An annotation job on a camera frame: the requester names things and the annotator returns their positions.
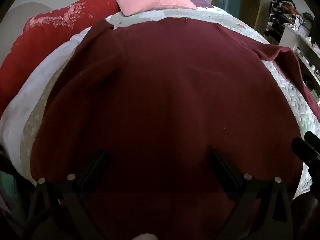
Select teal cloth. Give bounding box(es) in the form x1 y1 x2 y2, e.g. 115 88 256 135
0 170 18 204

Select white shelf unit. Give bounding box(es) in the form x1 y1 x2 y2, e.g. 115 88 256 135
282 24 320 102

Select round white headboard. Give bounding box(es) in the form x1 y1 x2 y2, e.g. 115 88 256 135
4 2 48 32

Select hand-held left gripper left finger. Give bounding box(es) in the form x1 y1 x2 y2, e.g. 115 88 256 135
26 149 110 240

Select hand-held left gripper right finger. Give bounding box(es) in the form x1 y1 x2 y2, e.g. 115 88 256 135
209 149 293 240

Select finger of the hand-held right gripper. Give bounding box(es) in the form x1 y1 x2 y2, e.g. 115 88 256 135
291 130 320 174

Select small desk clock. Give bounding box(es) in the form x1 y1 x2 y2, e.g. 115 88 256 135
303 12 315 30

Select maroon knit garment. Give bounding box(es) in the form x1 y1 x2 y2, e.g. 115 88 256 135
30 17 320 240

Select heart-patterned quilted bedspread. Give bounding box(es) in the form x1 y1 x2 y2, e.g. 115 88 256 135
22 7 320 202

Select shoe rack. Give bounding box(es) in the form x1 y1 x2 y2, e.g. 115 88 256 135
264 0 302 46

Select red floral duvet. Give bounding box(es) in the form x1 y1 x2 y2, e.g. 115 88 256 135
0 0 123 117

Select white bed sheet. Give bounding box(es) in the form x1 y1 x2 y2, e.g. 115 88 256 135
0 27 91 167

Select wooden door frame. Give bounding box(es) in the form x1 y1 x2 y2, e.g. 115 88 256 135
239 0 263 29

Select purple pillow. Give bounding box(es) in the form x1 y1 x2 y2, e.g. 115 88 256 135
187 0 213 9

